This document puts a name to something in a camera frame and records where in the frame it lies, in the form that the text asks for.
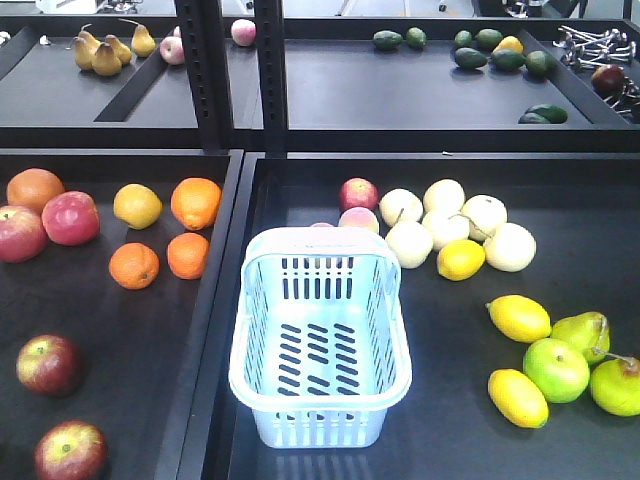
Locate avocado front right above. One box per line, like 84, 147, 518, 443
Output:
525, 50, 554, 78

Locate plain red apple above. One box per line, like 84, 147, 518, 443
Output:
41, 190, 100, 246

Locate pink apple front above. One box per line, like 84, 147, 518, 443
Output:
159, 36, 185, 66

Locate yellow mango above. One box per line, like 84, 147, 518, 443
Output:
493, 35, 524, 54

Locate pink apple right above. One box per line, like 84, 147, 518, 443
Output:
230, 19, 257, 47

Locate white melon front right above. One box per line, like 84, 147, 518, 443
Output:
483, 222, 537, 272

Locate white melon centre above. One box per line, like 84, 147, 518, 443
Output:
422, 209, 470, 251

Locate avocado front centre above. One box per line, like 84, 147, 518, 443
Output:
491, 48, 526, 72

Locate red yellow apple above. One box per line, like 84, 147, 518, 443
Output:
15, 334, 85, 397

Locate mandarin right of pair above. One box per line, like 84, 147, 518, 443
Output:
166, 232, 210, 280

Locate pink peach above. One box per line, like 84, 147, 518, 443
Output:
338, 206, 380, 234

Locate white melon front left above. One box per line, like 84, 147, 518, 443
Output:
385, 220, 433, 269

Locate orange behind red apples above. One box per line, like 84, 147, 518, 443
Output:
6, 168, 66, 214

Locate avocado small round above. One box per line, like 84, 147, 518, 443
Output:
454, 30, 474, 49

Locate mandarin of pair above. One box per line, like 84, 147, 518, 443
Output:
108, 242, 160, 290
166, 232, 210, 280

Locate large orange right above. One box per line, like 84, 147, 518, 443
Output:
170, 177, 222, 231

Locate brown pear front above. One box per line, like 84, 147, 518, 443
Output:
91, 42, 122, 77

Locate yellow lemon lower right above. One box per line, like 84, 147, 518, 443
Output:
487, 369, 549, 429

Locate light blue plastic basket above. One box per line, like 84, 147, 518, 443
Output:
228, 227, 412, 449

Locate brown pear long stem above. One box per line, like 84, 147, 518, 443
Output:
121, 18, 156, 58

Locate black shelf upright post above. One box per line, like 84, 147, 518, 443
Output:
175, 0, 233, 150

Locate black wooden produce display stand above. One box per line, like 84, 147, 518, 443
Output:
1, 149, 242, 479

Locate yellow green apple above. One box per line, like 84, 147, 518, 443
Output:
113, 183, 163, 230

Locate mandarin left of pair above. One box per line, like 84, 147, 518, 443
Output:
108, 242, 160, 290

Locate white melon back right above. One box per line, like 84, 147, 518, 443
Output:
461, 194, 508, 241

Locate avocado front left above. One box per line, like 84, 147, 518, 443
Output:
454, 47, 488, 70

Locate brown pear middle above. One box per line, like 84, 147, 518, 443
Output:
105, 34, 133, 66

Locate avocado far left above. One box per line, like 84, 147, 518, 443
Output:
372, 30, 404, 51

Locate red apple with stem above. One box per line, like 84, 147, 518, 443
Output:
1, 205, 48, 263

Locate white melon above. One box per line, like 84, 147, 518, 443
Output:
423, 179, 466, 212
483, 222, 537, 272
385, 220, 433, 269
422, 209, 470, 251
461, 194, 508, 241
379, 188, 424, 227

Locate green pear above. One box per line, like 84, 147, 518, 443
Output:
550, 311, 610, 365

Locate white melon back middle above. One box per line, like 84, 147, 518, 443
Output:
423, 179, 466, 212

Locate yellow lemon by melons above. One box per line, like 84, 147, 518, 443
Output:
436, 239, 486, 281

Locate avocado back right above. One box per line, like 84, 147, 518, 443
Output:
474, 28, 504, 51

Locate yellow lemon upper right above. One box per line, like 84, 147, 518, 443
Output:
485, 294, 552, 343

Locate red apple by melons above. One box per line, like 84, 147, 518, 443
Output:
339, 177, 379, 211

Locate avocado pair lower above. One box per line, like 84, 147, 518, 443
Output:
518, 103, 568, 124

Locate white melon back left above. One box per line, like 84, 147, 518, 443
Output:
379, 188, 424, 227

